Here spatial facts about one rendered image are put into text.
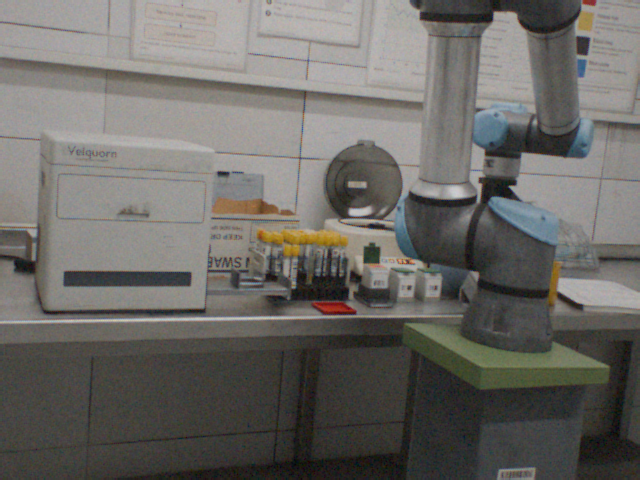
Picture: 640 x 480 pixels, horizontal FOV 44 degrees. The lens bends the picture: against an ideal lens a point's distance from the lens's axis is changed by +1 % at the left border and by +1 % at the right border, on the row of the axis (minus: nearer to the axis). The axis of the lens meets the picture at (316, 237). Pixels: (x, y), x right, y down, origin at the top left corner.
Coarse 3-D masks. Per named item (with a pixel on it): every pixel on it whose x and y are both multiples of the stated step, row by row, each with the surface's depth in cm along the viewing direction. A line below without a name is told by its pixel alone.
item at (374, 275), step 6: (366, 264) 166; (372, 264) 167; (378, 264) 168; (366, 270) 165; (372, 270) 163; (378, 270) 164; (384, 270) 164; (366, 276) 165; (372, 276) 163; (378, 276) 163; (384, 276) 164; (366, 282) 165; (372, 282) 163; (378, 282) 163; (384, 282) 164
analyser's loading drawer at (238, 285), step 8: (232, 272) 153; (256, 272) 154; (232, 280) 153; (240, 280) 149; (248, 280) 155; (256, 280) 154; (280, 280) 157; (288, 280) 153; (208, 288) 147; (216, 288) 148; (224, 288) 149; (232, 288) 149; (240, 288) 149; (248, 288) 150; (256, 288) 151; (264, 288) 152; (272, 288) 152; (280, 288) 153; (288, 288) 153; (288, 296) 153
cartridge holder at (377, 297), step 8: (360, 288) 166; (368, 288) 163; (376, 288) 163; (384, 288) 164; (360, 296) 166; (368, 296) 163; (376, 296) 163; (384, 296) 164; (368, 304) 162; (376, 304) 162; (384, 304) 162; (392, 304) 163
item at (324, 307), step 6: (312, 306) 158; (318, 306) 155; (324, 306) 158; (330, 306) 158; (336, 306) 159; (342, 306) 159; (348, 306) 157; (324, 312) 152; (330, 312) 152; (336, 312) 153; (342, 312) 153; (348, 312) 154; (354, 312) 154
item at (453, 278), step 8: (432, 264) 178; (448, 272) 177; (456, 272) 178; (464, 272) 178; (448, 280) 177; (456, 280) 178; (464, 280) 179; (448, 288) 177; (456, 288) 178; (448, 296) 176; (456, 296) 177
